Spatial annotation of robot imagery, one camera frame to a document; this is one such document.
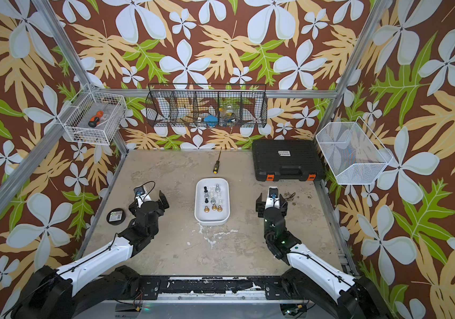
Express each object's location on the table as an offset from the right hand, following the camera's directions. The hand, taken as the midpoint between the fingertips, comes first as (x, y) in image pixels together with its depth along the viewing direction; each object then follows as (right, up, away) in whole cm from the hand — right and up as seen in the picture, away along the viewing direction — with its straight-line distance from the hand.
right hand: (268, 194), depth 82 cm
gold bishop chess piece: (-23, -8, +13) cm, 28 cm away
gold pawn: (-27, -9, +12) cm, 31 cm away
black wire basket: (-25, +43, +16) cm, 52 cm away
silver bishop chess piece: (-22, 0, +19) cm, 29 cm away
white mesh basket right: (+36, +16, 0) cm, 39 cm away
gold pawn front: (-21, -9, +13) cm, 26 cm away
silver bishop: (-24, -5, +15) cm, 29 cm away
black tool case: (+12, +16, +32) cm, 38 cm away
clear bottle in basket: (-16, +37, +14) cm, 42 cm away
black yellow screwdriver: (-23, +14, +31) cm, 41 cm away
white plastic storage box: (-24, -7, +14) cm, 29 cm away
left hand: (-49, 0, +2) cm, 49 cm away
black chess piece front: (-28, -5, +16) cm, 33 cm away
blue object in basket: (-25, +34, +13) cm, 44 cm away
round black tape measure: (-69, -12, +9) cm, 71 cm away
